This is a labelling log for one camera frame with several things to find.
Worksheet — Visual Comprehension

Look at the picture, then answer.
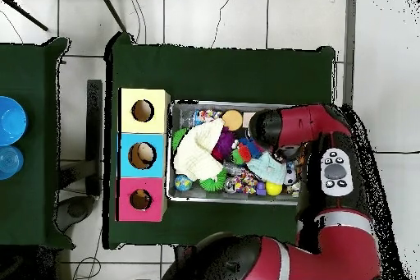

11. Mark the globe print ball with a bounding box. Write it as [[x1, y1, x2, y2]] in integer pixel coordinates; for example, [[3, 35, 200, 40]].
[[174, 174, 194, 192]]

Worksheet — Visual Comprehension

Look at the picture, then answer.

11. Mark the purple spiky toy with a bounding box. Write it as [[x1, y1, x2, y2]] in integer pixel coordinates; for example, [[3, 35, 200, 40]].
[[211, 126, 236, 161]]

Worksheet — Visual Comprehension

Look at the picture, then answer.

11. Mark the shallow mesh bin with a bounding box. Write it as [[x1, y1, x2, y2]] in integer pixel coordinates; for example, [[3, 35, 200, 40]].
[[167, 99, 301, 207]]

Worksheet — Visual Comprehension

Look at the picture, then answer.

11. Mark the green spiky ball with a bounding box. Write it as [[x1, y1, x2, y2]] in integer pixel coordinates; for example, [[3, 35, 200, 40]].
[[199, 168, 228, 192]]

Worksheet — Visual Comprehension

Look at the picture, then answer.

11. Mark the blue round lid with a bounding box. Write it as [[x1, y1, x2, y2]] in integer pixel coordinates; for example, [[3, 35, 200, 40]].
[[0, 145, 25, 181]]

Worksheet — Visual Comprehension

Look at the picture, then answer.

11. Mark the plain yellow foam ball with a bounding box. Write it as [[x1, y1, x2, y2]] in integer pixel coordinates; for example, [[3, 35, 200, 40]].
[[264, 181, 283, 196]]

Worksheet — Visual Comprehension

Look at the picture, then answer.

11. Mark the orange foam cylinder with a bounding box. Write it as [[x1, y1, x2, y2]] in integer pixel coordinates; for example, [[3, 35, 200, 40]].
[[221, 109, 244, 131]]

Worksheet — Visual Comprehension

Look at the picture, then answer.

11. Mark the green fuzzy ball with eyes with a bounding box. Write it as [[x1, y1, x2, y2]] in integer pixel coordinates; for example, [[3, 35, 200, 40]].
[[171, 127, 189, 151]]

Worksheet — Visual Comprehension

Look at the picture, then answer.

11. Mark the mint waffle cloth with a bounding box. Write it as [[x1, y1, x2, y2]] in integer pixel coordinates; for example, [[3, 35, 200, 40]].
[[246, 151, 288, 185]]

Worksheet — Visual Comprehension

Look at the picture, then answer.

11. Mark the wooden box with three holes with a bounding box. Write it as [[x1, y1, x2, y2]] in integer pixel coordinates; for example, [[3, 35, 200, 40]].
[[116, 87, 171, 223]]

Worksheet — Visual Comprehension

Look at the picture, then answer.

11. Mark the black tripod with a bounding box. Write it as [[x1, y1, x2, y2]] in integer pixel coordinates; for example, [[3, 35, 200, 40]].
[[0, 0, 127, 31]]

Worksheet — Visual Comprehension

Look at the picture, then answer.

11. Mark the thin black cable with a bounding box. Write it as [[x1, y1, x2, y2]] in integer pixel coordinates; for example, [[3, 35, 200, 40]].
[[126, 0, 148, 44], [71, 227, 103, 280]]

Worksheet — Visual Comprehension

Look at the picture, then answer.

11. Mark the cream waffle cloth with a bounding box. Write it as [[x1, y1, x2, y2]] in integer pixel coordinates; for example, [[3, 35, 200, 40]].
[[172, 117, 227, 182]]

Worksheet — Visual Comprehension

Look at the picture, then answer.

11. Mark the dark green side tablecloth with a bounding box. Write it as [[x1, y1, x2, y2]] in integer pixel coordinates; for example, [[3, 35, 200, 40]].
[[0, 36, 75, 250]]

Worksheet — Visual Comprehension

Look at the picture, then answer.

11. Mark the grey round floor base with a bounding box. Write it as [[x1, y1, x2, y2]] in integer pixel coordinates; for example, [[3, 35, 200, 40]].
[[56, 195, 97, 232]]

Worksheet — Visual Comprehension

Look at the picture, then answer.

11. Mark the blue plastic bowl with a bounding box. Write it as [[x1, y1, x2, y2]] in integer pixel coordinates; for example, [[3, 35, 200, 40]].
[[0, 95, 29, 147]]

